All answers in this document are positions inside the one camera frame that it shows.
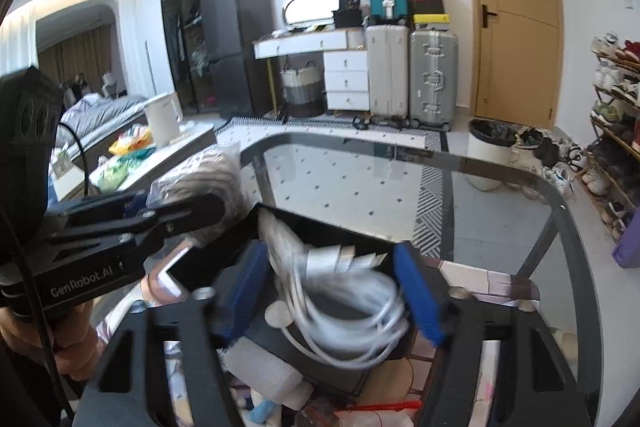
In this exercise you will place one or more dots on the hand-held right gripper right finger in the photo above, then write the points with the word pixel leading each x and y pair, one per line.
pixel 420 297

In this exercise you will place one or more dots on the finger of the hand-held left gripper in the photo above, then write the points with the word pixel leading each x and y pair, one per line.
pixel 100 209
pixel 185 214

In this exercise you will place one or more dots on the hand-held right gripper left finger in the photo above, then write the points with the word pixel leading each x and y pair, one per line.
pixel 242 292

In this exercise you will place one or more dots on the white foam piece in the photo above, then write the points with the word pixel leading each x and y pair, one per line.
pixel 265 372

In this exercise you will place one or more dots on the black cardboard box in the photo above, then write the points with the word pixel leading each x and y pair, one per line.
pixel 325 232

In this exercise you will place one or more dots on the clear zip bag red seal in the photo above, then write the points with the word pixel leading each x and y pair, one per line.
pixel 385 405

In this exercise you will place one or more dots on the blue white plush toy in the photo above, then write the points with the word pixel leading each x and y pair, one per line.
pixel 260 413

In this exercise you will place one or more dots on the person's left hand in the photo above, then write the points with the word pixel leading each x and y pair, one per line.
pixel 75 337

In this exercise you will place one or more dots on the green snack bag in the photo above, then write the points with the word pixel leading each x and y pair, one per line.
pixel 120 174

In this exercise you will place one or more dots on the side cabinet white top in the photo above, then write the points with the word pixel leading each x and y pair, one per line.
pixel 185 147

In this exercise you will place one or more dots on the printed table mat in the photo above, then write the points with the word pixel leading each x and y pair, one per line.
pixel 490 287

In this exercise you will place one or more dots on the bed with grey bedding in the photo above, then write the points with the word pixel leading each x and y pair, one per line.
pixel 100 112

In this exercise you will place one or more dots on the yellow snack bag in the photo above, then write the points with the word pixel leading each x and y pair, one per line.
pixel 130 139

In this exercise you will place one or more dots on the brown curtain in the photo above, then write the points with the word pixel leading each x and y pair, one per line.
pixel 80 57

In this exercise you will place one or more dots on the white countertop appliance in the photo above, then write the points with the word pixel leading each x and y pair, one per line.
pixel 162 119

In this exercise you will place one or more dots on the white trash bin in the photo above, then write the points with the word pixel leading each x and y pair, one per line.
pixel 487 162

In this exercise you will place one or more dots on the patterned floor rug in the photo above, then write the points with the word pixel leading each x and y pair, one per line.
pixel 320 125

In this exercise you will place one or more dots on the woven laundry basket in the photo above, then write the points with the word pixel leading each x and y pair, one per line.
pixel 302 92

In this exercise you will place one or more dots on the dark grey fridge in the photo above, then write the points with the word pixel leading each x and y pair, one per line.
pixel 230 32

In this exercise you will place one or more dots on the pile of floor shoes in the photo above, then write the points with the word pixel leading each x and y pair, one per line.
pixel 555 157

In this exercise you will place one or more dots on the dark glass wardrobe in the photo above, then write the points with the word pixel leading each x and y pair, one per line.
pixel 180 7

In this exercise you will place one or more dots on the white dresser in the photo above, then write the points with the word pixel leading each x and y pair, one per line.
pixel 345 72

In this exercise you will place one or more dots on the purple bag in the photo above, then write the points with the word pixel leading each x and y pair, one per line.
pixel 629 242

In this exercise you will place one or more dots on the silver suitcase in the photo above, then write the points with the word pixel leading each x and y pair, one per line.
pixel 432 77

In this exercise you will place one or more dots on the white suitcase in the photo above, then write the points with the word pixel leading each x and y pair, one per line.
pixel 387 72

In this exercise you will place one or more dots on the rows of shoes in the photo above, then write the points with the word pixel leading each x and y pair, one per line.
pixel 610 117

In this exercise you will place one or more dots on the black bag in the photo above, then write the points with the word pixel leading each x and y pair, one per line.
pixel 347 7

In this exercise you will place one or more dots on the wooden door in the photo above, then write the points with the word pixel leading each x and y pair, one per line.
pixel 515 7

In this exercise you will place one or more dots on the wooden shoe rack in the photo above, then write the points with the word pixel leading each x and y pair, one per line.
pixel 617 61

